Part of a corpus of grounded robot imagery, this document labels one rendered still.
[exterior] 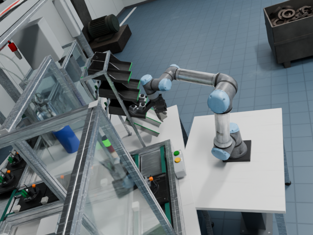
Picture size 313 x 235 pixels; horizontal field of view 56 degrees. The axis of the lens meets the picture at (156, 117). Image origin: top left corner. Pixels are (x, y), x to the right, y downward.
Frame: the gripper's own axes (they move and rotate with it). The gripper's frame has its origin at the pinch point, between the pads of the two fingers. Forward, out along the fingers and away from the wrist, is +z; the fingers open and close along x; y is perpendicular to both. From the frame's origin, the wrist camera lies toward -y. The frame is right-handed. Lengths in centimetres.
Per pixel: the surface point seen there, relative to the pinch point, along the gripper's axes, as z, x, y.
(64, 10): -62, 152, -75
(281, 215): 45, -63, 53
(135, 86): -12.7, 36.2, -14.3
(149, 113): 18.7, 41.8, -14.8
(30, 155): -62, -83, -33
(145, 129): 14.5, 16.1, -17.3
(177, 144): 37.2, 14.1, 1.2
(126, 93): -15.8, 25.3, -20.3
